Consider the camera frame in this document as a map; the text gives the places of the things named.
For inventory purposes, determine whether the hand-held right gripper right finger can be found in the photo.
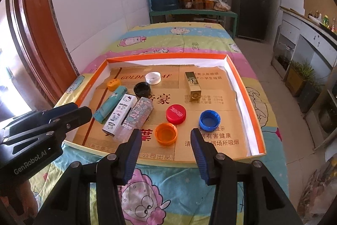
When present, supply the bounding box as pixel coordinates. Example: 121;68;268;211
190;128;303;225

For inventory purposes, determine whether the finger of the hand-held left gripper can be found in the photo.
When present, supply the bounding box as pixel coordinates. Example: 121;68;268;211
13;103;79;126
0;106;93;153

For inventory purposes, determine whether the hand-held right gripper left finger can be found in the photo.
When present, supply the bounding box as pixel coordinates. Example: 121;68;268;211
32;129;143;225

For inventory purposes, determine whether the shallow orange-rimmed cardboard box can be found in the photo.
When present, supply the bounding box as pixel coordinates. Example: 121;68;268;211
64;54;266;165

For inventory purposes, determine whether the teal lighter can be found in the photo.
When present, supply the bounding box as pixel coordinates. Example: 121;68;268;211
93;86;127;124

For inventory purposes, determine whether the blue bottle cap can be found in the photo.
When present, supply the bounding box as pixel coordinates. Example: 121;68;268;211
199;110;221;131

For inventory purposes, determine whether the orange ribbed bottle cap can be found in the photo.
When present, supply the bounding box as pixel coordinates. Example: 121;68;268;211
154;123;178;146

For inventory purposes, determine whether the clear plastic packet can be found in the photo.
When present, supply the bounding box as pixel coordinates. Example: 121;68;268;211
113;97;154;143

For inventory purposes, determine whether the white cartoon-print lighter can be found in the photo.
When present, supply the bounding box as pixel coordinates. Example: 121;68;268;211
102;94;138;136

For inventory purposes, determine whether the red bottle cap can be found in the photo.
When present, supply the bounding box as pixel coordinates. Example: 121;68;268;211
166;104;187;125

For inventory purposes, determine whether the orange printed-top bottle cap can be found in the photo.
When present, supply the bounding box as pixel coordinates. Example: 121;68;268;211
107;79;121;91

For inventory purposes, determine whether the black bottle cap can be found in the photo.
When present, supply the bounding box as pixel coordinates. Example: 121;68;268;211
133;82;151;97

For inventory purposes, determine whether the white bottle cap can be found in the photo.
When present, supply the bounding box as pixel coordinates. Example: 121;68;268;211
145;71;162;85

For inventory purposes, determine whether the person's left forearm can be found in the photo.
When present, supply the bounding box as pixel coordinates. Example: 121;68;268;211
11;180;36;223

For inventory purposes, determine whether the red-brown wooden door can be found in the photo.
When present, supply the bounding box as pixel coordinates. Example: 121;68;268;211
5;0;79;104

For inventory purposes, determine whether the cartoon sheep printed blanket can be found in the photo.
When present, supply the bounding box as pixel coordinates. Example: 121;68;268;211
29;22;290;225

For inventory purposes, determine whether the brown planter with plant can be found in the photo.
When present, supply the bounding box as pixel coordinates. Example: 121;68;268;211
286;60;315;97

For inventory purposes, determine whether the dark planter with plant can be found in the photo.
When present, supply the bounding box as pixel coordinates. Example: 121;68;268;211
299;77;324;113

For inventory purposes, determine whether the plastic bag of food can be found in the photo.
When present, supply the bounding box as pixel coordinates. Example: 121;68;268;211
214;0;231;11

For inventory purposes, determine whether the row of preserve jars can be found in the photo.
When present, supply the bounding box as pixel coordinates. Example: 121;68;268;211
179;0;215;10

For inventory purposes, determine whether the white kitchen counter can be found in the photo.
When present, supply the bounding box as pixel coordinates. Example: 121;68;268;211
271;6;337;152

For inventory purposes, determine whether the row of condiment bottles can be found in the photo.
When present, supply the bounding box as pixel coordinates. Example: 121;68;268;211
308;10;337;33

